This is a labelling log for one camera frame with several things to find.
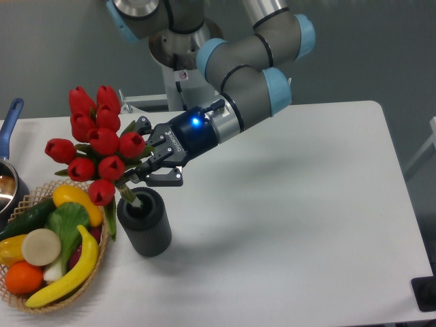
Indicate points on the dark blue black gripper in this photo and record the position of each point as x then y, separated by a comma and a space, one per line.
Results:
176, 142

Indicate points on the red tulip bouquet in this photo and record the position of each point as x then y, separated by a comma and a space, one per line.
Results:
100, 152

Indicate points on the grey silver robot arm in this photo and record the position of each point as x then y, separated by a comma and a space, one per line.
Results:
221, 89

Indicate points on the dark grey ribbed vase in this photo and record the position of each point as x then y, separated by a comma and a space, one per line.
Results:
147, 227

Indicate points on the purple red vegetable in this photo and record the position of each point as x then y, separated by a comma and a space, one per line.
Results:
96, 234

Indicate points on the yellow lemon squash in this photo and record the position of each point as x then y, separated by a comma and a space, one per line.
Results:
70, 193

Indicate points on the green bok choy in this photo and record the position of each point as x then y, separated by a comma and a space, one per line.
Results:
63, 222

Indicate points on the yellow banana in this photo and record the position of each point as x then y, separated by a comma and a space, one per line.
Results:
72, 279

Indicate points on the green cucumber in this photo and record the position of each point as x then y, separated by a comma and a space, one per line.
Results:
32, 219

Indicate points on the beige round slice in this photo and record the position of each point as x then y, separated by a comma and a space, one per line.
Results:
41, 247

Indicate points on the yellow bell pepper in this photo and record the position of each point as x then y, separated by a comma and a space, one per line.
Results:
11, 250

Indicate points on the orange fruit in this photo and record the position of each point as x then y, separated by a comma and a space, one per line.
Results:
23, 278

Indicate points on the black device at table edge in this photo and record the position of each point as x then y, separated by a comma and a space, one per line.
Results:
424, 292

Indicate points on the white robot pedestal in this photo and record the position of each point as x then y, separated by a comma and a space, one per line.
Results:
175, 53

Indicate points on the blue handled saucepan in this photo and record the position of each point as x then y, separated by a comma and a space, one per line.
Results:
13, 188

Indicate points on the white frame at right edge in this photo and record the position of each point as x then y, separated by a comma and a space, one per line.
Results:
422, 155

